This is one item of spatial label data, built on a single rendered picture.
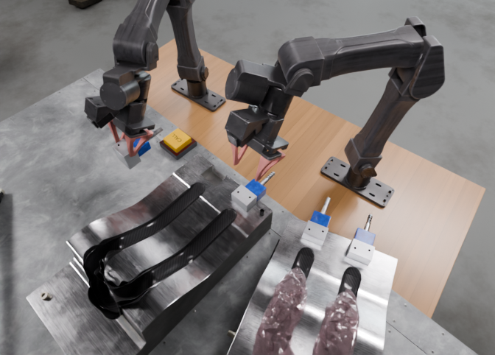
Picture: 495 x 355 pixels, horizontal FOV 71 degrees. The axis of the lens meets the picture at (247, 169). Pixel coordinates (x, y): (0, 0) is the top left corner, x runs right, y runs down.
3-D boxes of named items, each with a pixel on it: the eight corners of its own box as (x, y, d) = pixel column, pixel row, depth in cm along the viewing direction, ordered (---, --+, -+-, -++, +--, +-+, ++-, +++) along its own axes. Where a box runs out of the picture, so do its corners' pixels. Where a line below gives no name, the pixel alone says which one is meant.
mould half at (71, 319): (202, 172, 100) (196, 141, 89) (271, 227, 90) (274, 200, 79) (39, 305, 78) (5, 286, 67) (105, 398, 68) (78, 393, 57)
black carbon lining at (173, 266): (197, 183, 89) (193, 160, 82) (243, 221, 83) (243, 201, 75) (77, 283, 74) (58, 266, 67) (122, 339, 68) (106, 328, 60)
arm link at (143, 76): (137, 109, 75) (141, 79, 72) (113, 99, 76) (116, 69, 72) (151, 99, 81) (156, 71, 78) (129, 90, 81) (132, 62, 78)
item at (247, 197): (266, 173, 92) (267, 160, 88) (281, 183, 90) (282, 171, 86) (231, 205, 86) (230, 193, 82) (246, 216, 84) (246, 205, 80)
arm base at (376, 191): (393, 193, 87) (404, 174, 90) (323, 155, 94) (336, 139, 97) (384, 209, 93) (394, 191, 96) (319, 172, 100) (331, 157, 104)
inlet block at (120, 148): (158, 130, 95) (153, 116, 91) (169, 139, 94) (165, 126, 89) (118, 159, 90) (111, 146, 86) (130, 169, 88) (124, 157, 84)
